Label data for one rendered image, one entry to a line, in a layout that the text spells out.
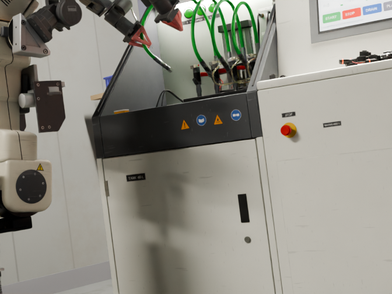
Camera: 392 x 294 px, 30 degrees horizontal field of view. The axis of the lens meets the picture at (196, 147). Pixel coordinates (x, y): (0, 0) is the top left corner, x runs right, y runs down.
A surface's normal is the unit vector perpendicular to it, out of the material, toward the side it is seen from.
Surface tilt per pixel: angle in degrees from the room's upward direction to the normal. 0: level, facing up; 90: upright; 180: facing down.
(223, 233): 90
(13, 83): 90
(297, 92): 90
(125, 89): 90
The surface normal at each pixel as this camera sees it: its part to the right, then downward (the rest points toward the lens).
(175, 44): -0.46, 0.05
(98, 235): 0.66, -0.09
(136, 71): 0.88, -0.11
